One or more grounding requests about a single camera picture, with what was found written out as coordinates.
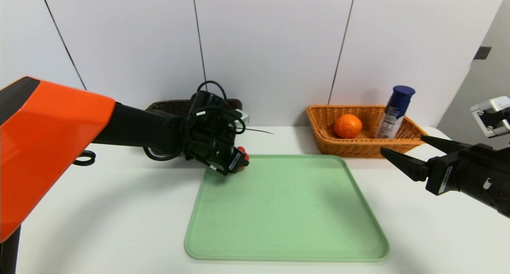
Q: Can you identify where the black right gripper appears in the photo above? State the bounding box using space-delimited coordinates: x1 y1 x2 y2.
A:
380 135 510 218

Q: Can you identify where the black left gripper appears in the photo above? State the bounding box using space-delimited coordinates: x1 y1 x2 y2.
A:
207 146 250 176

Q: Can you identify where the blue and white bottle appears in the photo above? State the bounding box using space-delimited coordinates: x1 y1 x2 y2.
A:
375 85 416 140

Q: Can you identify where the orange fruit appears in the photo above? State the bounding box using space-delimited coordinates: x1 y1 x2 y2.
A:
334 114 363 139

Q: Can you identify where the orange wicker basket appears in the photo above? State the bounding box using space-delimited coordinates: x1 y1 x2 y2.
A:
306 105 431 159

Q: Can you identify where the dark brown wicker basket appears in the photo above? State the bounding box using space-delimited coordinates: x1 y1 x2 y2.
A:
145 99 243 155

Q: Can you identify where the light green plastic tray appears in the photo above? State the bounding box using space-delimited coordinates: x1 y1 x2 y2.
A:
185 154 389 262

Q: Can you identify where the orange robot body panel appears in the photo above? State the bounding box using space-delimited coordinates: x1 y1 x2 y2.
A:
0 76 116 243

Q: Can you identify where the black robot torso column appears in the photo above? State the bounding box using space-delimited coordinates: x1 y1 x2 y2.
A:
0 225 21 274

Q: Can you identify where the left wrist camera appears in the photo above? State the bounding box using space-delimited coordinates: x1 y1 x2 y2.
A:
234 110 250 128

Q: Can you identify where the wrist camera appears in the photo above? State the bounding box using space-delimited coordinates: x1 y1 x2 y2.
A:
471 97 510 138
234 110 250 128

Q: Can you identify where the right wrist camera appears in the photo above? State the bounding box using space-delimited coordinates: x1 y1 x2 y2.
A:
471 97 510 138

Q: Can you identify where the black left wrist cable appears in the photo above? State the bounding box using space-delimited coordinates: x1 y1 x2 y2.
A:
197 81 228 105

